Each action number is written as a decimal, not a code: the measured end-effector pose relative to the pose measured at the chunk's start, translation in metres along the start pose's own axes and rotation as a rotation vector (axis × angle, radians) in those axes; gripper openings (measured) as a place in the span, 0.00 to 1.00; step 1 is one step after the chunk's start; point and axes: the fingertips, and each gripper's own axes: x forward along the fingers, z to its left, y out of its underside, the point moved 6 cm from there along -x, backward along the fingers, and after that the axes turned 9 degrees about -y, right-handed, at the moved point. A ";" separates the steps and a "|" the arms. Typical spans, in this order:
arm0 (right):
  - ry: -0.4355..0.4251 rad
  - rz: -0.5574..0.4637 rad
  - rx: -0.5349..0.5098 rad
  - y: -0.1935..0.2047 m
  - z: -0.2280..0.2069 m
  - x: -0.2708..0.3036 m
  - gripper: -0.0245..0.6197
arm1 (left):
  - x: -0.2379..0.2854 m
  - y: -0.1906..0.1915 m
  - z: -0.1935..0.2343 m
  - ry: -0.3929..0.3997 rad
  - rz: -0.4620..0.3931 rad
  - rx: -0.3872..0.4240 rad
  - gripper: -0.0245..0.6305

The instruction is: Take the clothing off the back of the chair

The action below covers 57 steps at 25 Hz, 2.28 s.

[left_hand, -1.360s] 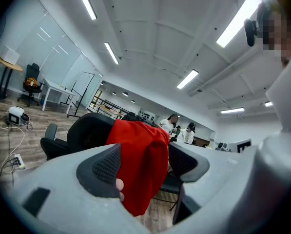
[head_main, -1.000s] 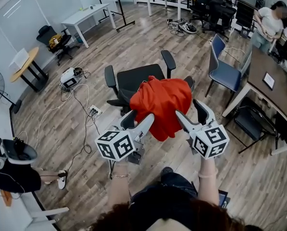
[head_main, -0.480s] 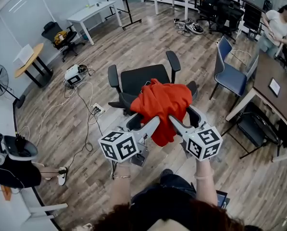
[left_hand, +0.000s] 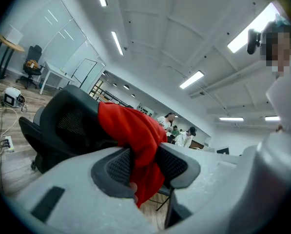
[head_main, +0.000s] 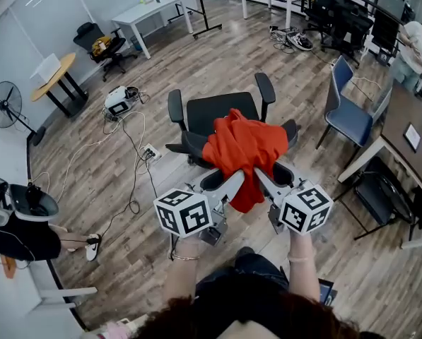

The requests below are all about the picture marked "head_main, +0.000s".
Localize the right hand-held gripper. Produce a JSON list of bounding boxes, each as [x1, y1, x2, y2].
[[254, 162, 334, 235]]

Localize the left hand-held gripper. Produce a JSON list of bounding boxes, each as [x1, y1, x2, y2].
[[153, 168, 246, 246]]

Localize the red clothes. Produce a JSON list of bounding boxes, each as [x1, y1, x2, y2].
[[202, 108, 289, 214]]

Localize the person's right forearm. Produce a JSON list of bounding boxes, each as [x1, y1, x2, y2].
[[287, 233, 321, 302]]

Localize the person's left forearm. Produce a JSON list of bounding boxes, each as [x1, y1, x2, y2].
[[163, 237, 201, 305]]

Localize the blue padded chair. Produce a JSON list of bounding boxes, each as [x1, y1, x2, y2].
[[315, 54, 374, 158]]

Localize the black folding chair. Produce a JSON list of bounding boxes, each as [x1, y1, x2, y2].
[[334, 155, 415, 242]]

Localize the black high-back office chair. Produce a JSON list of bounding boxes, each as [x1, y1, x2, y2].
[[304, 0, 342, 45], [334, 0, 374, 69]]

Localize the black mesh office chair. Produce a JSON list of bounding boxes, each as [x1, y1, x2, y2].
[[72, 22, 138, 83]]

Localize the white power strip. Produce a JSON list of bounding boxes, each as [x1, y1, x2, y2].
[[141, 143, 163, 162]]

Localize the person's dark jeans legs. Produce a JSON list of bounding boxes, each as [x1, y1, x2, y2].
[[196, 252, 289, 292]]

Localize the dark blue flat case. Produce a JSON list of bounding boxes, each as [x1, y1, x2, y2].
[[318, 278, 339, 307]]

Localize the person's black top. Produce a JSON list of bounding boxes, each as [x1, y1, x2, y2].
[[192, 282, 303, 331]]

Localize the curved brown wooden desk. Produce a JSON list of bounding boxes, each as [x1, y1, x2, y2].
[[337, 79, 422, 249]]

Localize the white floor device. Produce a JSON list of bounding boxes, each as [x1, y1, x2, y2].
[[103, 85, 130, 117]]

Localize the framed card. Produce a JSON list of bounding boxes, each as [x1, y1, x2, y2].
[[403, 123, 422, 153]]

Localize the black wheeled board stand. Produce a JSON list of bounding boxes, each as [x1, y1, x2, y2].
[[166, 0, 223, 40]]

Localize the pink cloth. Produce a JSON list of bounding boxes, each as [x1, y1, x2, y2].
[[104, 321, 130, 339]]

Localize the yellow bag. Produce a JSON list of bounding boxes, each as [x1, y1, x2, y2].
[[91, 36, 112, 57]]

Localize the black panel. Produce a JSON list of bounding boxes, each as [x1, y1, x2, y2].
[[371, 8, 401, 54]]

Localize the white rectangular table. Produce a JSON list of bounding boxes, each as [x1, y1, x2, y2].
[[111, 0, 194, 59]]

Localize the round wooden table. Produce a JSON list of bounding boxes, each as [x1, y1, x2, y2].
[[30, 52, 90, 119]]

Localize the white cardboard box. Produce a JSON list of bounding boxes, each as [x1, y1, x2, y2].
[[29, 53, 62, 83]]

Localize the orange box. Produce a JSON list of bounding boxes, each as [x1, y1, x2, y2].
[[0, 256, 18, 279]]

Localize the black standing fan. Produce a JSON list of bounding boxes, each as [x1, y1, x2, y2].
[[0, 81, 46, 147]]

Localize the white desk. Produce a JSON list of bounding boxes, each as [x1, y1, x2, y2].
[[0, 256, 98, 339]]

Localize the long black cable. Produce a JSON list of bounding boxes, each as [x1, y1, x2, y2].
[[100, 118, 158, 239]]

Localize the coiled black cable bundle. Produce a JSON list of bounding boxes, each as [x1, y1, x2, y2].
[[125, 86, 151, 105]]

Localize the thin white floor cable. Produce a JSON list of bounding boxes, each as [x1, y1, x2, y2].
[[350, 76, 383, 91]]

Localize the tangle of cables and devices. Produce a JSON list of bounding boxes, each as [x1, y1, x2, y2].
[[269, 25, 314, 54]]

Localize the long white cable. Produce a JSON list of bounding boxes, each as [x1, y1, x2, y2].
[[32, 111, 148, 204]]

